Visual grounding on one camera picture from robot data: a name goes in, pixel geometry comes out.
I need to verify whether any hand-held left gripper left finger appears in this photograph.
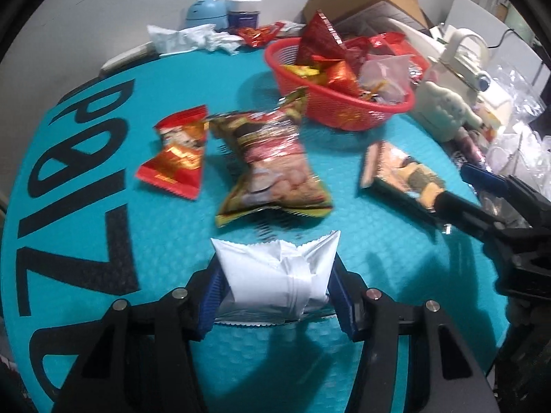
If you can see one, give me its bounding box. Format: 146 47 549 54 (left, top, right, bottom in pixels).
52 262 227 413

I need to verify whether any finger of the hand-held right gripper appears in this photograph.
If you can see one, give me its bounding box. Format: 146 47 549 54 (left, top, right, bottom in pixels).
460 163 551 230
433 190 508 244

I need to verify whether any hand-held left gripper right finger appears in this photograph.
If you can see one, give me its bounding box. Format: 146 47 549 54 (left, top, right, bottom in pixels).
328 252 496 413

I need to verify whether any white snack packet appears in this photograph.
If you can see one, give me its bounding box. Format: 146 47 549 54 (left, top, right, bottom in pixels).
211 229 342 323

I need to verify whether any brown biscuit packet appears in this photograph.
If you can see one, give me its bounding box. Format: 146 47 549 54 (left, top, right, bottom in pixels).
361 141 446 213

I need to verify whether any clear plastic snack bag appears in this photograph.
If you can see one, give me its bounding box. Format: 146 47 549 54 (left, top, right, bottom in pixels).
359 54 416 104

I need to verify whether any large multicolour snack packet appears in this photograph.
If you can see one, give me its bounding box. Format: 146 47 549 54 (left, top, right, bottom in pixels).
209 87 334 228

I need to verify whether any red orange snack packet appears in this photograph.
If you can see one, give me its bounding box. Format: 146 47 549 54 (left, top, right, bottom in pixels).
135 105 210 201

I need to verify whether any red plastic basket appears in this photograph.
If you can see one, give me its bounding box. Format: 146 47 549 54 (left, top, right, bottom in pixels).
264 36 417 132

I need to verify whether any pile of clear plastic bags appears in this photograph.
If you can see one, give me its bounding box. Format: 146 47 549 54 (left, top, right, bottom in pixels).
474 62 551 173

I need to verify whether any white astronaut figure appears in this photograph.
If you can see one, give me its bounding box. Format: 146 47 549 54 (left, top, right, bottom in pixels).
409 28 493 142

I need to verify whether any teal mat with black letters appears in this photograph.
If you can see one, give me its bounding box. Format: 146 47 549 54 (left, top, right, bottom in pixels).
0 43 513 413

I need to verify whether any white heat sealer machine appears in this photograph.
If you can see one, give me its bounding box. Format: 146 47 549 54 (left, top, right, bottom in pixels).
439 0 543 78

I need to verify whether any red gold snack packet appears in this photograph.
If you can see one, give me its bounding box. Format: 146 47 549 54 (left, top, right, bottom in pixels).
325 60 362 95

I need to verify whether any gold foil snack packet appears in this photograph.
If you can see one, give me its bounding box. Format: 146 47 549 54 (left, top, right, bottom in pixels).
282 62 332 84

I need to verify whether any large red foil packet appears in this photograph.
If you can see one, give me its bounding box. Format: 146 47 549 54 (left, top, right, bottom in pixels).
296 10 347 67

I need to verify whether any jar with white lid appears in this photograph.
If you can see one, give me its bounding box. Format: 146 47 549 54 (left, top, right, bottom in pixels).
225 0 263 31

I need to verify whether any kettle power cable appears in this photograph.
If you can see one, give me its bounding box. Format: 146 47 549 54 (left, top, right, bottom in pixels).
491 28 517 50

